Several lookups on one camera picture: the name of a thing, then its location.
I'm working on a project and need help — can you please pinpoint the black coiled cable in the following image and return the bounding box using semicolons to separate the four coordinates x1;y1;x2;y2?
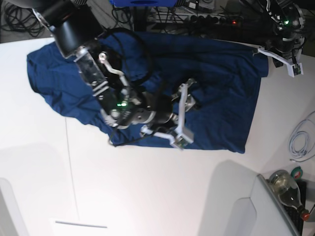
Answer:
0;0;47;38

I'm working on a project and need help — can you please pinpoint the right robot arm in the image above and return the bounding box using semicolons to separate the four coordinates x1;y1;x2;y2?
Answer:
12;0;189;130

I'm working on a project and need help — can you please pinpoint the blue t-shirt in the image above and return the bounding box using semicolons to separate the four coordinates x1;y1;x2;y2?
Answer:
27;32;268;153

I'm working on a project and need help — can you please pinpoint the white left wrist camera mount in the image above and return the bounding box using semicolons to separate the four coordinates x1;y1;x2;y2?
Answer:
253;47;304;77

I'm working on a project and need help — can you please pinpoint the clear plastic bottle red cap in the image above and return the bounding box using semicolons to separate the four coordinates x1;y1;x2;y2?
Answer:
269;170;310;221

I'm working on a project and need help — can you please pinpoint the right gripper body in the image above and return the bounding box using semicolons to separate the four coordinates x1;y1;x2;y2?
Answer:
132;93;178;128

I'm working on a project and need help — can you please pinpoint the white coiled cable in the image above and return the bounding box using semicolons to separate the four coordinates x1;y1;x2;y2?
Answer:
288;117;315;163

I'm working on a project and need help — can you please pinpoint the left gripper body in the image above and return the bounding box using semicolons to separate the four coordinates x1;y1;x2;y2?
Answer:
265;37;304;62

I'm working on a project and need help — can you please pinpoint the green tape roll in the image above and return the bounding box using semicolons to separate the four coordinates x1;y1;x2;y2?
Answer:
290;166;303;180

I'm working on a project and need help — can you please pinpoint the black tray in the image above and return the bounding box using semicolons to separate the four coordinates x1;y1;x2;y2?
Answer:
283;180;307;235

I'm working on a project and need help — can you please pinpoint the black power strip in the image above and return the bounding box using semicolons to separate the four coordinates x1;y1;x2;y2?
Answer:
189;14;244;26

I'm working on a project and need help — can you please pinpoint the blue box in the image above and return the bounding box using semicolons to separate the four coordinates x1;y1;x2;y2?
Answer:
110;0;177;7

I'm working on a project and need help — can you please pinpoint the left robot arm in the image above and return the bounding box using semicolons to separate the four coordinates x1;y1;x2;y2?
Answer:
240;0;306;74

